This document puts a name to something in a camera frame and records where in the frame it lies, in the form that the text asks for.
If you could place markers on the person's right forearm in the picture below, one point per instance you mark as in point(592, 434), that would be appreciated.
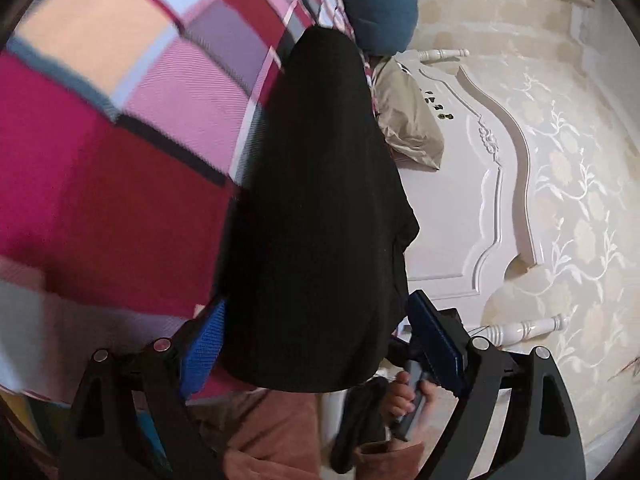
point(390, 462)

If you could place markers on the white carved headboard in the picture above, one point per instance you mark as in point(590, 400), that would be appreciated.
point(450, 200)

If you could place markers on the person's right hand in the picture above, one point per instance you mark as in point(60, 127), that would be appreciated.
point(400, 395)

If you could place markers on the black studded pants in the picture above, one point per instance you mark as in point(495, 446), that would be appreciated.
point(315, 210)

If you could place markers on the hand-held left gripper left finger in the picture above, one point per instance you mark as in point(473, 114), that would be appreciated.
point(202, 355)

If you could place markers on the person's brown clothing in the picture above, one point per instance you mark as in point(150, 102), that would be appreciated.
point(265, 435)

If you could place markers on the blue pillow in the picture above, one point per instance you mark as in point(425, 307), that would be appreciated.
point(380, 5)

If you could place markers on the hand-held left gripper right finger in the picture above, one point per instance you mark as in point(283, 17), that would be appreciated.
point(437, 340)

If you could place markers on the beige pillow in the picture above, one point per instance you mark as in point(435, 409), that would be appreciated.
point(405, 115)

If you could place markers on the checkered bedspread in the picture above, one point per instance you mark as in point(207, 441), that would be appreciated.
point(125, 160)

